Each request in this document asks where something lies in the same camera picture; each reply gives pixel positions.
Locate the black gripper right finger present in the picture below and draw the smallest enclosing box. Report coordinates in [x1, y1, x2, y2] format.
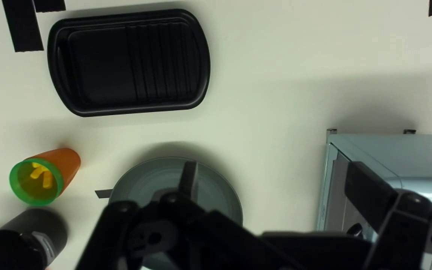
[343, 160, 432, 270]

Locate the small black tape square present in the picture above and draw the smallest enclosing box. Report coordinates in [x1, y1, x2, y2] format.
[94, 187, 115, 199]

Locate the short black tape strip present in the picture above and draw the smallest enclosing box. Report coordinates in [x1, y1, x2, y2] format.
[33, 0, 67, 12]

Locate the grey round plate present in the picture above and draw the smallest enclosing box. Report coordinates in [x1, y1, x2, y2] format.
[108, 156, 244, 270]

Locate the yellow toy fry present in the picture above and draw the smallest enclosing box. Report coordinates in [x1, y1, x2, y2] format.
[40, 169, 57, 190]
[28, 162, 49, 183]

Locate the black saucepan grey handle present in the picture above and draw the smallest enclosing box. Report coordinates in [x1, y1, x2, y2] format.
[0, 208, 69, 270]

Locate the light blue toaster oven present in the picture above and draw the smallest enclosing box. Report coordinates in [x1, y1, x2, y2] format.
[315, 127, 432, 270]

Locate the orange cup green rim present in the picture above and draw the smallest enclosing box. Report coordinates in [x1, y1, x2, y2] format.
[7, 147, 82, 207]

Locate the black plastic tray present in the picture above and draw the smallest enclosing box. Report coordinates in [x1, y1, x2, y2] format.
[46, 7, 211, 118]

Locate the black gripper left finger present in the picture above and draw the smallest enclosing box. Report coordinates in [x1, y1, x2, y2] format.
[75, 160, 277, 270]

